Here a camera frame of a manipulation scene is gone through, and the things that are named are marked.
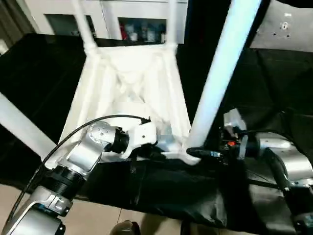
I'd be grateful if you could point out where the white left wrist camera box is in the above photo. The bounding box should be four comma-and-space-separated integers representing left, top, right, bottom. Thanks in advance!
121, 120, 158, 160

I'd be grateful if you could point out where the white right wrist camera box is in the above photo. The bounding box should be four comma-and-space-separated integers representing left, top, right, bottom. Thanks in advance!
223, 108, 247, 139

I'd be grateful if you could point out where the white plastic table top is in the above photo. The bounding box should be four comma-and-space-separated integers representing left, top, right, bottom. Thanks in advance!
42, 44, 201, 170

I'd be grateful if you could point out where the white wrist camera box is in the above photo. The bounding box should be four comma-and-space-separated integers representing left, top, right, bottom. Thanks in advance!
121, 120, 158, 160
223, 108, 247, 139

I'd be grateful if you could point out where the black box with yellow label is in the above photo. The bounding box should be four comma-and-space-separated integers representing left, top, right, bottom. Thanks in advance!
188, 0, 230, 49

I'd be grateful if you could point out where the dark grey robot foot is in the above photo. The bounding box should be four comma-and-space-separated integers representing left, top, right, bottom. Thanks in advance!
110, 221, 141, 235
179, 223, 200, 235

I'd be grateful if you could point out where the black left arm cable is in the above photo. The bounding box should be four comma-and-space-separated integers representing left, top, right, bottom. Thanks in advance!
0, 115, 152, 231

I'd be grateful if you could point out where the white cabinet with glass doors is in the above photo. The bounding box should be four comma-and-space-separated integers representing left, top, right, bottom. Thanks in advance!
22, 0, 189, 46

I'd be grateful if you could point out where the white plastic bag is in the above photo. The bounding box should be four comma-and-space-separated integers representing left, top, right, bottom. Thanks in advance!
249, 0, 313, 53

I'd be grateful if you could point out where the small red bottle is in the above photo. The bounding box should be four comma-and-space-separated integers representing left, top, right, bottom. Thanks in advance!
118, 25, 127, 42

